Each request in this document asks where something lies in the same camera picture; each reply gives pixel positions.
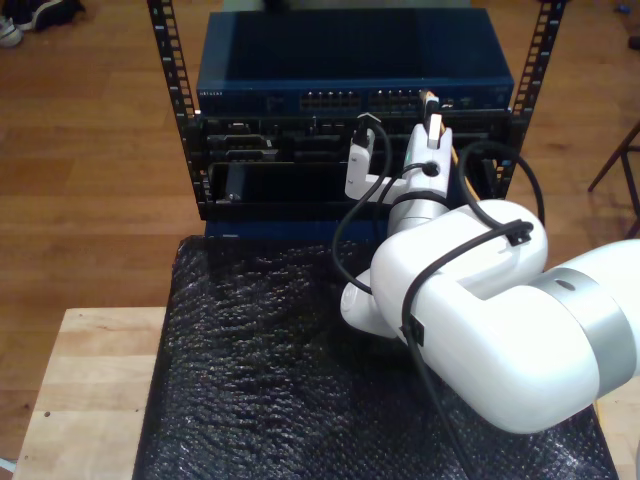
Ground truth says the black rack server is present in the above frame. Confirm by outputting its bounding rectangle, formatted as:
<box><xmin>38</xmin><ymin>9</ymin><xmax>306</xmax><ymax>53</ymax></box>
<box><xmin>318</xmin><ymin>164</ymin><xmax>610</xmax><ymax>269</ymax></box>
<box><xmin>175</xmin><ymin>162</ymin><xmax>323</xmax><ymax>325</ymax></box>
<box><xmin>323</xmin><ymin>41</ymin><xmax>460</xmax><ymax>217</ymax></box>
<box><xmin>182</xmin><ymin>113</ymin><xmax>526</xmax><ymax>164</ymax></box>

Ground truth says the blue base panel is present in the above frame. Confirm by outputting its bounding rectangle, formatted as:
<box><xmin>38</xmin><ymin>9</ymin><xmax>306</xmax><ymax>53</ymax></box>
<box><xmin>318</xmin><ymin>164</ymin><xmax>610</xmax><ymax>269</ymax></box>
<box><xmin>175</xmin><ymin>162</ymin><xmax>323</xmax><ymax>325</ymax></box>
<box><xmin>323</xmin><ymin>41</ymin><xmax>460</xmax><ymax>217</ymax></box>
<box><xmin>204</xmin><ymin>218</ymin><xmax>391</xmax><ymax>242</ymax></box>

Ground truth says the black bubble mat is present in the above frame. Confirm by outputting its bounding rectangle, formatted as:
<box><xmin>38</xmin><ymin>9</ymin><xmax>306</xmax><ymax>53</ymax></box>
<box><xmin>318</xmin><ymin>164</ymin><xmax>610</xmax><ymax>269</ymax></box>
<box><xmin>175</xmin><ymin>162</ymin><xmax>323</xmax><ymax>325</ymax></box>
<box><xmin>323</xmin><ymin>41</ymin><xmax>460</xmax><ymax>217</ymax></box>
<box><xmin>130</xmin><ymin>233</ymin><xmax>621</xmax><ymax>480</ymax></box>

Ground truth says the dark sneaker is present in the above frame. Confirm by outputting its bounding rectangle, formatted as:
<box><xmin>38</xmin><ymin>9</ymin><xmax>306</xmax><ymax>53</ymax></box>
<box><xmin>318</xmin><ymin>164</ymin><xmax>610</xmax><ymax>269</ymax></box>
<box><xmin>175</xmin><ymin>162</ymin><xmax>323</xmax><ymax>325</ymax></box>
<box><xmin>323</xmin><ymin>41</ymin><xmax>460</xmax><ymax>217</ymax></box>
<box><xmin>12</xmin><ymin>0</ymin><xmax>86</xmax><ymax>32</ymax></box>

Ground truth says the white sneaker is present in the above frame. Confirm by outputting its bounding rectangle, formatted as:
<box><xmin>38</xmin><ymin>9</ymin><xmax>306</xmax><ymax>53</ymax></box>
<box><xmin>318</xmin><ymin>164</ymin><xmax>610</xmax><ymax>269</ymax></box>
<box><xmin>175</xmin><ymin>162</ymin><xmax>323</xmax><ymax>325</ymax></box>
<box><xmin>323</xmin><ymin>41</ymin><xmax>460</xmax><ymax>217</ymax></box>
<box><xmin>0</xmin><ymin>14</ymin><xmax>25</xmax><ymax>49</ymax></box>

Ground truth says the black camera cable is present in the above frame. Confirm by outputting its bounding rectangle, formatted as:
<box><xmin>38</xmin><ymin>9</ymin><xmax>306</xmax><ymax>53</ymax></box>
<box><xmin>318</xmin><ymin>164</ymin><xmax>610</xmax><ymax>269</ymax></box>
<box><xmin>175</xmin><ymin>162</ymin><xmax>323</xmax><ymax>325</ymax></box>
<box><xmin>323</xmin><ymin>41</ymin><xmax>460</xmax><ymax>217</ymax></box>
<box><xmin>352</xmin><ymin>112</ymin><xmax>394</xmax><ymax>199</ymax></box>

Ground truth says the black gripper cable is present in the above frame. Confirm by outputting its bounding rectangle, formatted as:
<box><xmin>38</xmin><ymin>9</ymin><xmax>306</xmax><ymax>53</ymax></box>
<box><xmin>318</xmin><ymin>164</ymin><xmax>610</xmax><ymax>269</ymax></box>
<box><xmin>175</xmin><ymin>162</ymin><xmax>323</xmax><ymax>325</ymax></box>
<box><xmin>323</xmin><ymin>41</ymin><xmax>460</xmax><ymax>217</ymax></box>
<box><xmin>330</xmin><ymin>159</ymin><xmax>441</xmax><ymax>296</ymax></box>

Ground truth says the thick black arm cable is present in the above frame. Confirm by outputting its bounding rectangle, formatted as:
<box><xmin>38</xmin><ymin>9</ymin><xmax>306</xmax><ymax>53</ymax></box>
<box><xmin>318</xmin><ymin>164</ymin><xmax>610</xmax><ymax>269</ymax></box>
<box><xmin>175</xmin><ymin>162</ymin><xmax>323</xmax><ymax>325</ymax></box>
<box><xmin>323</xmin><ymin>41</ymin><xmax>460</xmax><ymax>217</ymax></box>
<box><xmin>399</xmin><ymin>139</ymin><xmax>547</xmax><ymax>480</ymax></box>

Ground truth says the blue network switch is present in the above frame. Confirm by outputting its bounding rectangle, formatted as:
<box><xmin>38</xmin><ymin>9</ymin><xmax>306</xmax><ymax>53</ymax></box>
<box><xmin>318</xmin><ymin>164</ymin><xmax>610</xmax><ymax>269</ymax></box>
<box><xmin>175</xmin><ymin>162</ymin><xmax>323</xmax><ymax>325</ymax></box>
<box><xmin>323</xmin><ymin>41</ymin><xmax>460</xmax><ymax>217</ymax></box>
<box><xmin>195</xmin><ymin>8</ymin><xmax>516</xmax><ymax>119</ymax></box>

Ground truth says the black perforated rack post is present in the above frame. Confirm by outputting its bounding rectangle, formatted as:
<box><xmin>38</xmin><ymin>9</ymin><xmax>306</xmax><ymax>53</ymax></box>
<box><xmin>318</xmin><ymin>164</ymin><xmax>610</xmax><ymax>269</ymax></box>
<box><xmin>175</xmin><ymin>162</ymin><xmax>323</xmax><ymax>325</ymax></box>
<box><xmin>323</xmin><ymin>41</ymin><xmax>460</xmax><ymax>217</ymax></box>
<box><xmin>492</xmin><ymin>0</ymin><xmax>570</xmax><ymax>201</ymax></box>
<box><xmin>146</xmin><ymin>0</ymin><xmax>214</xmax><ymax>222</ymax></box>

